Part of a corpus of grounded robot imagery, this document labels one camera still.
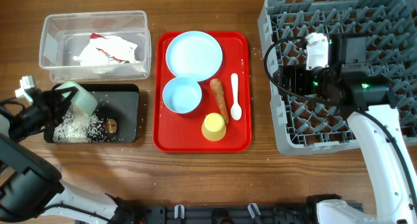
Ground white plastic spoon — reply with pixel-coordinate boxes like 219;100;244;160
231;73;242;120

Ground yellow plastic cup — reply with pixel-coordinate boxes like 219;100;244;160
201;113;226;141

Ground white paper waste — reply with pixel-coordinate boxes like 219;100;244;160
72;33;137;66

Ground small light blue bowl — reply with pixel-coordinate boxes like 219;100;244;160
162;77;203;114

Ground right black cable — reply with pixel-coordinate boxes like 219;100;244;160
263;36;417;205

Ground large light blue plate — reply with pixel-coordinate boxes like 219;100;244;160
165;31;223;82

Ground orange carrot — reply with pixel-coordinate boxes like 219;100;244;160
210;78;229;124

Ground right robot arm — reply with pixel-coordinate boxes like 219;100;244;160
271;33;416;223

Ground green bowl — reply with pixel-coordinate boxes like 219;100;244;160
57;81;98;117

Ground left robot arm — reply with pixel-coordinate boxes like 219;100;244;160
1;84;146;223

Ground clear plastic bin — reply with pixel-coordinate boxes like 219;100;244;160
38;10;152;82

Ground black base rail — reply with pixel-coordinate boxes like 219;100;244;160
139;203;313;224

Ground brown food scrap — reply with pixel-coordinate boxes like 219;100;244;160
104;119;117;135

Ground red serving tray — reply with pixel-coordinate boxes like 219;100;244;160
152;31;252;153

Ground grey dishwasher rack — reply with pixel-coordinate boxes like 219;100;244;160
257;0;416;156

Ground black waste tray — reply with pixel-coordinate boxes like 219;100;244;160
44;84;140;143

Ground white rice grains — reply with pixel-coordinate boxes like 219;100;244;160
53;105;106;143

